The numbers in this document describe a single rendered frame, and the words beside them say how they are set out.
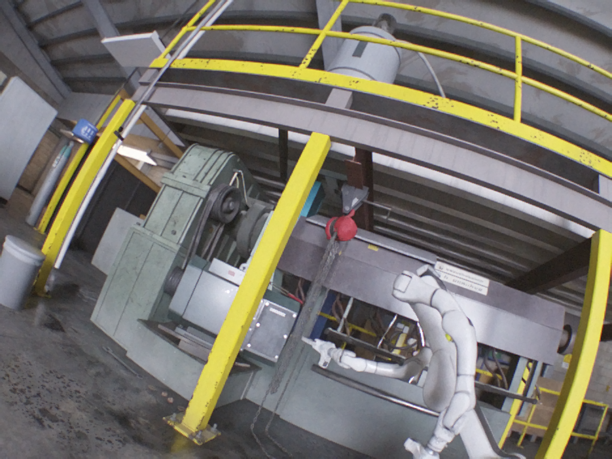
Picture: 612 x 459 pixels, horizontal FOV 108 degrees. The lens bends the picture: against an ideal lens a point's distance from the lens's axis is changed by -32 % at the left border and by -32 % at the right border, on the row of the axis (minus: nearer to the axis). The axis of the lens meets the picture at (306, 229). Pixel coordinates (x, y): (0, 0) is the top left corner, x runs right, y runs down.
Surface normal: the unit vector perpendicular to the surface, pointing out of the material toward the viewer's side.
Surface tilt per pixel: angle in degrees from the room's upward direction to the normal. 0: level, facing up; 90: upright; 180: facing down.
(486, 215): 90
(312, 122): 90
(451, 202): 90
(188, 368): 90
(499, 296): 78
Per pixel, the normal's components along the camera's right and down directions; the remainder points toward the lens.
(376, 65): 0.36, -0.09
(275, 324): 0.12, -0.21
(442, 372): -0.64, -0.49
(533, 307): -0.11, -0.51
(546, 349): -0.19, -0.33
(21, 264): 0.76, 0.22
